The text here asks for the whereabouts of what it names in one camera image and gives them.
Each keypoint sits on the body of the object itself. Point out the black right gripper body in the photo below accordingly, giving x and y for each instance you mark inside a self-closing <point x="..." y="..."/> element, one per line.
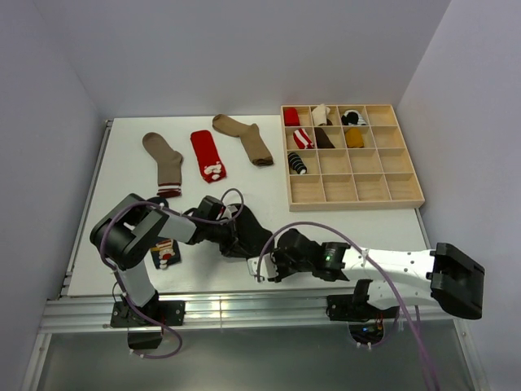
<point x="286" y="265"/>

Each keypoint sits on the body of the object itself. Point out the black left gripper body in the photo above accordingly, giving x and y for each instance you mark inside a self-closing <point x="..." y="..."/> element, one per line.
<point x="225" y="235"/>

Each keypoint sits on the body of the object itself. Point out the long black sock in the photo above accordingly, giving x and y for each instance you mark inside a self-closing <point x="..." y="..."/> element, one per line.
<point x="251" y="233"/>

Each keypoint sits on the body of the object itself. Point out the black white striped sock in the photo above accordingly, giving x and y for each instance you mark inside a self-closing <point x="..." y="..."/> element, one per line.
<point x="296" y="163"/>

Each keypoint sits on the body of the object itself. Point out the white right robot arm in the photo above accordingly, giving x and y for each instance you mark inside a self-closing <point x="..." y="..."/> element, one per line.
<point x="384" y="280"/>

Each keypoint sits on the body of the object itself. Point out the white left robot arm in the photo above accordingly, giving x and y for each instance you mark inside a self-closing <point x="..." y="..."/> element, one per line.
<point x="125" y="235"/>

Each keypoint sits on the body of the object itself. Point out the navy patterned sock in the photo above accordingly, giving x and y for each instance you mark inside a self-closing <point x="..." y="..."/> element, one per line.
<point x="165" y="253"/>

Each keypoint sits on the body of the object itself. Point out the red sock with white print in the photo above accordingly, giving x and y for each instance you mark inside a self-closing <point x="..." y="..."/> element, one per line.
<point x="210" y="164"/>

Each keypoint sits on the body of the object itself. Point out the brown sock with striped cuff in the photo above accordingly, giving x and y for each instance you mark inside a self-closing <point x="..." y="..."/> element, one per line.
<point x="168" y="163"/>

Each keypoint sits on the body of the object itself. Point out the tan brown sock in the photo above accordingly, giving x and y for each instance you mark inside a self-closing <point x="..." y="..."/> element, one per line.
<point x="249" y="136"/>

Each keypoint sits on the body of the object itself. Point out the wooden compartment tray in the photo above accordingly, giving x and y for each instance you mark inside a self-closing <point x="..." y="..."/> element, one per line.
<point x="380" y="175"/>

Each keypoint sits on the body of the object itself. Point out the rolled dark brown sock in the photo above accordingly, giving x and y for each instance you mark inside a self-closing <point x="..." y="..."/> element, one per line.
<point x="322" y="140"/>

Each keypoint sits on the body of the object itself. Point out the rolled red white striped sock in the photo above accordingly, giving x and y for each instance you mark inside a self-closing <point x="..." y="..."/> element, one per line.
<point x="302" y="139"/>

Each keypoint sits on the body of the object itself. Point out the rolled mustard yellow sock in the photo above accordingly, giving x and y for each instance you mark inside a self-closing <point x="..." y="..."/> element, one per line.
<point x="353" y="138"/>

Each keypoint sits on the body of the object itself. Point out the rolled cream sock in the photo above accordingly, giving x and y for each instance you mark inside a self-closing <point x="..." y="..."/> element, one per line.
<point x="320" y="115"/>

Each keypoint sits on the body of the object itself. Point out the rolled black white sock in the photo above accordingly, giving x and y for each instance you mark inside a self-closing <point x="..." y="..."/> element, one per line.
<point x="353" y="117"/>

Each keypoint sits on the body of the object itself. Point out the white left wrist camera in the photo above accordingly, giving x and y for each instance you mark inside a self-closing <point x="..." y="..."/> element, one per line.
<point x="229" y="212"/>

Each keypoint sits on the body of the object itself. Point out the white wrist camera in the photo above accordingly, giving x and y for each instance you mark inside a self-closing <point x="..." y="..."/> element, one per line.
<point x="229" y="212"/>
<point x="262" y="269"/>

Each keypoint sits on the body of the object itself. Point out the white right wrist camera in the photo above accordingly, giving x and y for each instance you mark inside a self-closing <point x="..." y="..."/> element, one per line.
<point x="262" y="269"/>

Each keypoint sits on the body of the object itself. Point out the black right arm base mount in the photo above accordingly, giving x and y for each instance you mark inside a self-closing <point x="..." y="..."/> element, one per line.
<point x="368" y="326"/>

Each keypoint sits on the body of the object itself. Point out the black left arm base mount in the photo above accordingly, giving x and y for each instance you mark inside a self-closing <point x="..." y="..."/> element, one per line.
<point x="170" y="313"/>

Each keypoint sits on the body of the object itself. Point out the aluminium front rail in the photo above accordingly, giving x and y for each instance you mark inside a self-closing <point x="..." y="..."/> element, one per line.
<point x="202" y="311"/>

